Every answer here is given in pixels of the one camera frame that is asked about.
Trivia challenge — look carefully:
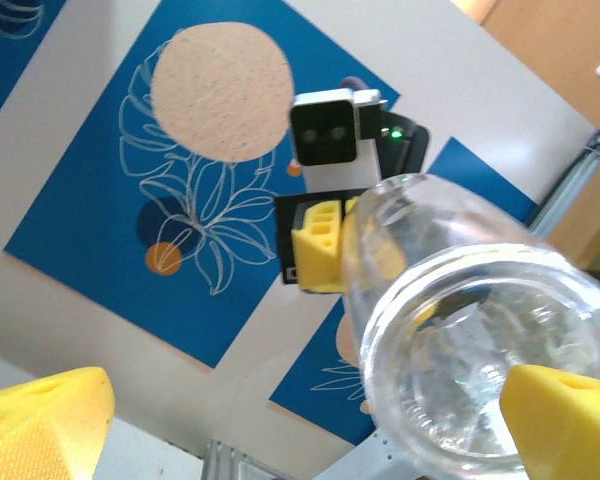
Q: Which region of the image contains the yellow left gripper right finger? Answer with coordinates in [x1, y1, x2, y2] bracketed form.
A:
[499, 363, 600, 480]

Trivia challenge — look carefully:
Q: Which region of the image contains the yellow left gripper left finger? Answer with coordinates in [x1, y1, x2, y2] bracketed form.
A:
[0, 366, 116, 480]

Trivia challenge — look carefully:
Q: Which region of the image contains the tall clear cup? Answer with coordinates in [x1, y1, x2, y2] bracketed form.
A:
[340, 173, 600, 475]

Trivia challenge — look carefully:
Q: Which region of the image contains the light wooden door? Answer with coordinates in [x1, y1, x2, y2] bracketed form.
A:
[479, 0, 600, 271]

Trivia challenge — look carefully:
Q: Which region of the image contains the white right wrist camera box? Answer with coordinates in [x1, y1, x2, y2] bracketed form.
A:
[288, 88, 387, 194]

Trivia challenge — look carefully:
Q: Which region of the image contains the blue floral wall panel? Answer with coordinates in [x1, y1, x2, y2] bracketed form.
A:
[0, 0, 69, 141]
[267, 137, 539, 447]
[2, 0, 402, 372]

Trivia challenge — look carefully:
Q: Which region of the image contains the aluminium side rail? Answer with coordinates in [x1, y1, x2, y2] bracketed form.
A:
[201, 436, 281, 480]

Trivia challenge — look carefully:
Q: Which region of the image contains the aluminium frame bar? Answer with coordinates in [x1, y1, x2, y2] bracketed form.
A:
[527, 144, 600, 244]

